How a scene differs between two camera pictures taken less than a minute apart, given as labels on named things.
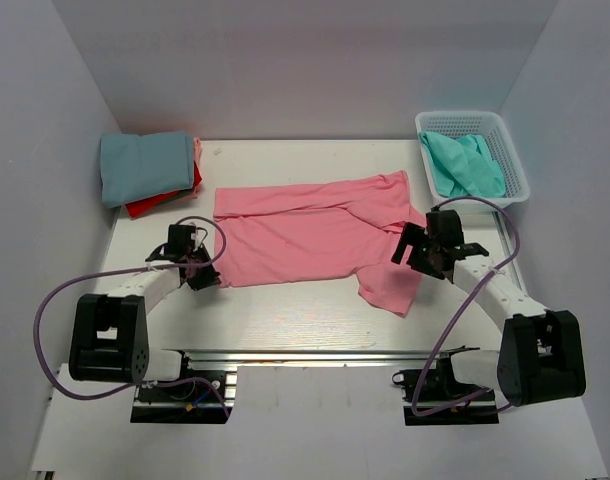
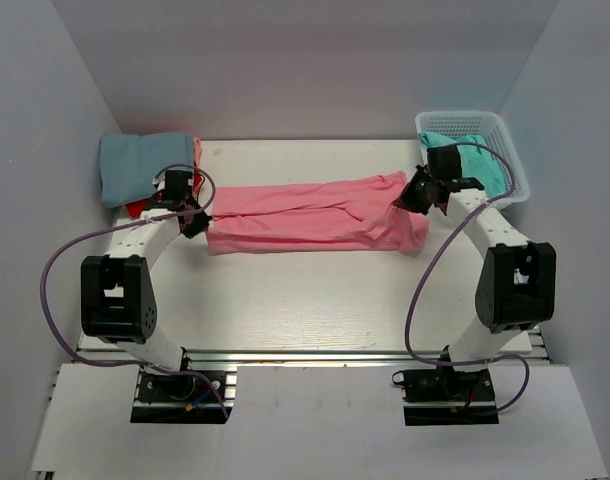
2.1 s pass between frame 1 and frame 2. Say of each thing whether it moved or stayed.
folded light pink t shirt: stayed
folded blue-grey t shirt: stayed
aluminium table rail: stayed
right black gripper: moved
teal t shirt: stayed
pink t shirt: moved
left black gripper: moved
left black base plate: stayed
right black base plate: stayed
